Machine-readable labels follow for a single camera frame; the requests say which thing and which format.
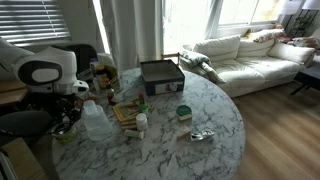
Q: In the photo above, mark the yellow toy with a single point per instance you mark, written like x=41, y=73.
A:
x=247, y=33

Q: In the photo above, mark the brown snack packet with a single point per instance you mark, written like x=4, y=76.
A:
x=90, y=97

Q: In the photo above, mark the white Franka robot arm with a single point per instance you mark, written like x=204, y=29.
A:
x=50, y=66

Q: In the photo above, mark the black coffee table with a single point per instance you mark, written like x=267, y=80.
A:
x=308, y=78

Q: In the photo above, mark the small wooden block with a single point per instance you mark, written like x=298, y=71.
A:
x=183, y=132
x=185, y=117

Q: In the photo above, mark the white tube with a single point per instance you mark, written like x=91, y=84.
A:
x=133, y=133

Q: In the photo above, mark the small green rimmed bowl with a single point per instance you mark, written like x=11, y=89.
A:
x=66, y=136

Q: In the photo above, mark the small white shaker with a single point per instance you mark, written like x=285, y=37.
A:
x=96, y=84

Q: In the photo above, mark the wooden desk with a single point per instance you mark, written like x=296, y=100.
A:
x=11, y=96

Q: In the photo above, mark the light wooden cabinet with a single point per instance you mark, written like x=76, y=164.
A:
x=23, y=160

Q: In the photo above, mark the white curtain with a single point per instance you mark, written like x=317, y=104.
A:
x=133, y=33

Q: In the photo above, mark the white sofa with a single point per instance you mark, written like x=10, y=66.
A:
x=253, y=66

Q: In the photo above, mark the white pill bottle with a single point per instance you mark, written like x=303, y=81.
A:
x=141, y=121

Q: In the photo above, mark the small clear plastic cup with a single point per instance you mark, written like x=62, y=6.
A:
x=90, y=106

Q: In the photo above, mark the dark jar yellow lid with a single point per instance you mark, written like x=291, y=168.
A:
x=101, y=75

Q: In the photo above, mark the large clear plastic container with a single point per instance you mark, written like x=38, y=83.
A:
x=96, y=126

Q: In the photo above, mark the yellow green packet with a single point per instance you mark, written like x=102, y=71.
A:
x=112, y=75

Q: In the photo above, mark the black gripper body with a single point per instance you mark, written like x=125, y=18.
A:
x=56, y=106

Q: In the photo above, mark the crumpled foil wrapper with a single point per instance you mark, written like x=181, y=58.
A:
x=201, y=135

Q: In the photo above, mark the grey upholstered chair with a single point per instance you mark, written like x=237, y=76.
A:
x=20, y=126

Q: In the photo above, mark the floral cushion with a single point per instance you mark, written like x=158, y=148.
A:
x=301, y=41

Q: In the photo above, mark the green bottle red cap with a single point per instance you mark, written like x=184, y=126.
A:
x=142, y=105

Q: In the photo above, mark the dark blue shallow box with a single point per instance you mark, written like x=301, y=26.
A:
x=161, y=71

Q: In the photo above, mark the grey folded blanket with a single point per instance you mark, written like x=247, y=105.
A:
x=200, y=63

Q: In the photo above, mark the white napkin pack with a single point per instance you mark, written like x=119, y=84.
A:
x=106, y=60

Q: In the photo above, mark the black office chair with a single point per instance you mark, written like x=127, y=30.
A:
x=85, y=55

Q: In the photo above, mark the long wooden block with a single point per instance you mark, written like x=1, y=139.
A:
x=129, y=127
x=128, y=122

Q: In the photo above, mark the wooden tray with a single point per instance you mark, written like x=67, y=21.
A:
x=125, y=111

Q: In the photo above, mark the brown wooden chair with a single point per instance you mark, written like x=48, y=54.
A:
x=170, y=56

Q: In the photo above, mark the white window blinds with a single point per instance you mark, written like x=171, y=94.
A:
x=30, y=20

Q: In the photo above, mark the white flat device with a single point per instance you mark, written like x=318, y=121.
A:
x=5, y=170

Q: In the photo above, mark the patterned cushion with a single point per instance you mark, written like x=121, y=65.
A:
x=266, y=35

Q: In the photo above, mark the green potted plant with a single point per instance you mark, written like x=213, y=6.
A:
x=301, y=21

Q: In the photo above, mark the white bottle blue lid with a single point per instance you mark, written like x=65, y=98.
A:
x=94, y=63

